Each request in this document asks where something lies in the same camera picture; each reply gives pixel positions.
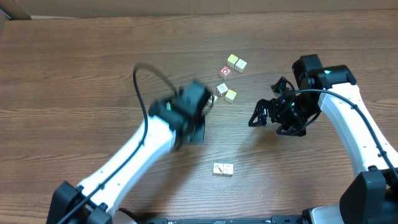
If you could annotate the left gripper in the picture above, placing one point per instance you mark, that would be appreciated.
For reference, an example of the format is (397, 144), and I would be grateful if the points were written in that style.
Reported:
(199, 131)

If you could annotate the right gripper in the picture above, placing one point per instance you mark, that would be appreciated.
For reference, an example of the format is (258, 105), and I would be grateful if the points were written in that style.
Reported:
(268, 111)

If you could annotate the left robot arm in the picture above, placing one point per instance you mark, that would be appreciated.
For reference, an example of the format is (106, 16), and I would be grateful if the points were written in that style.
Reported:
(169, 122)

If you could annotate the red bordered block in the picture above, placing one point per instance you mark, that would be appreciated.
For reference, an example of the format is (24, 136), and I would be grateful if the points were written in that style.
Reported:
(225, 72)

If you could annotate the hammer picture block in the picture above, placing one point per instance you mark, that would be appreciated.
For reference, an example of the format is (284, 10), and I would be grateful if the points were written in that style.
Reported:
(218, 168)

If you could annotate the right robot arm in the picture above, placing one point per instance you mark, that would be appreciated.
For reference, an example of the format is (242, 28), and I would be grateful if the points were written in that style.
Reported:
(372, 196)

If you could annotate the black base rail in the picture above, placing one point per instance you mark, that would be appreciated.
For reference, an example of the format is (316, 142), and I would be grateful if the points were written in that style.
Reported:
(217, 221)

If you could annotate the white number two block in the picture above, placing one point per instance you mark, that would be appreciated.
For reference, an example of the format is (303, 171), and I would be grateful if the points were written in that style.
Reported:
(222, 89)

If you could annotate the acorn picture block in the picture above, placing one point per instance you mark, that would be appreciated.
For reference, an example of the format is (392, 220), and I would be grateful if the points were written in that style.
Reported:
(213, 99)

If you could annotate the white block far right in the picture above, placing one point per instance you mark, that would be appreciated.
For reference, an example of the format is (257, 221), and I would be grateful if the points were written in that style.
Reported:
(240, 65)

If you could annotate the yellow letter C block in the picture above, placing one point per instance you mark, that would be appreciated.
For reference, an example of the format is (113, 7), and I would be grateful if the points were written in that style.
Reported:
(230, 96)

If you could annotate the white block green side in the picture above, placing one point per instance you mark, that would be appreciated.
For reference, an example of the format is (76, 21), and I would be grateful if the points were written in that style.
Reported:
(228, 169)

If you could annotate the yellow top block far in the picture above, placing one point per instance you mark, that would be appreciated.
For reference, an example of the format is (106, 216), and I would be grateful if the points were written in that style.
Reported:
(231, 61)

